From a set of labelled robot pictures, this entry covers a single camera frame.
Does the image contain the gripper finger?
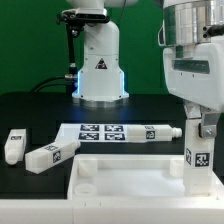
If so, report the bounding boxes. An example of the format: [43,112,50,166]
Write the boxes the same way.
[199,112,220,139]
[184,100,201,119]

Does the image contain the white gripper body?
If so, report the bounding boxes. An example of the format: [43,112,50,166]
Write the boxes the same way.
[163,41,224,112]

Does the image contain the white desk top tray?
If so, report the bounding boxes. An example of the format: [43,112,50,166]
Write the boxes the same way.
[67,154,224,205]

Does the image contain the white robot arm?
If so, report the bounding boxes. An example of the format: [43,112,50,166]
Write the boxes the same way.
[62,0,224,138]

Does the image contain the white L-shaped obstacle fence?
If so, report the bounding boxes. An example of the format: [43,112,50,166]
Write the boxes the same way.
[0,196,224,224]

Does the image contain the white marker base plate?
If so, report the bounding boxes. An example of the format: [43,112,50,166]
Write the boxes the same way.
[56,123,127,142]

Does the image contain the black cables at base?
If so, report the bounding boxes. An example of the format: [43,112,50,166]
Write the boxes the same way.
[31,75,73,94]

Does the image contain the black camera on stand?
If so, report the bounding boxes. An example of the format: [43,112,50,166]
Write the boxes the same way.
[56,8,110,93]

